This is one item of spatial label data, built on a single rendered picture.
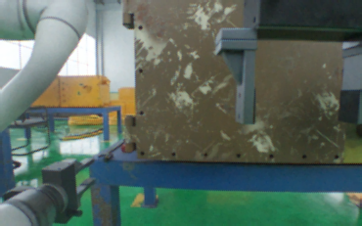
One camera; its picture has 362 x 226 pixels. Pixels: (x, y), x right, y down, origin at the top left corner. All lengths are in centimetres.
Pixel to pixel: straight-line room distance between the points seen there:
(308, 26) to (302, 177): 59
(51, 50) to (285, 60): 61
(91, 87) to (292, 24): 362
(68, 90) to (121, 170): 336
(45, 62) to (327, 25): 49
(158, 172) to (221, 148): 25
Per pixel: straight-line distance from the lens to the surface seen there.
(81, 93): 383
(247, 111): 21
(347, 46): 30
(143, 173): 69
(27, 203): 43
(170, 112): 55
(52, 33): 54
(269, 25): 22
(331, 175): 81
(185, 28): 58
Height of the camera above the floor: 87
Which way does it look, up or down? 6 degrees down
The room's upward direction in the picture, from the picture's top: straight up
